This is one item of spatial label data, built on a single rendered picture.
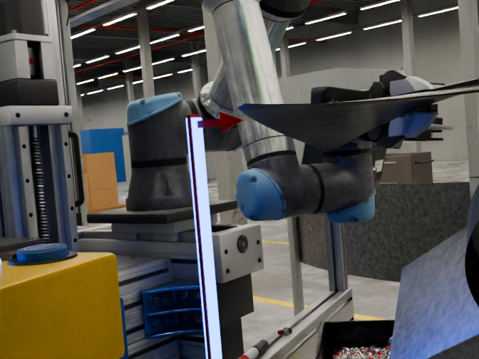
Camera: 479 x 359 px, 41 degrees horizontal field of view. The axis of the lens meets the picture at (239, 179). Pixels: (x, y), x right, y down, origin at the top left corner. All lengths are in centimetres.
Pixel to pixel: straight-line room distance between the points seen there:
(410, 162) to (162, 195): 628
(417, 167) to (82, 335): 712
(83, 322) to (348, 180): 55
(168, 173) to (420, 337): 78
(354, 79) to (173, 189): 963
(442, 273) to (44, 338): 36
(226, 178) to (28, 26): 635
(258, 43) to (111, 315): 54
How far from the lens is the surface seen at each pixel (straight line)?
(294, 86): 1105
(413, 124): 74
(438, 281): 65
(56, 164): 125
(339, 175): 96
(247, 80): 95
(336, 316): 119
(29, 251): 54
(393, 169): 758
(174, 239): 126
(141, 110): 130
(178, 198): 128
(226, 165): 746
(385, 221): 270
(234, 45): 97
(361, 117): 72
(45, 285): 49
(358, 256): 283
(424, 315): 64
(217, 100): 131
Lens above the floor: 115
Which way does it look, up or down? 3 degrees down
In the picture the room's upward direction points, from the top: 5 degrees counter-clockwise
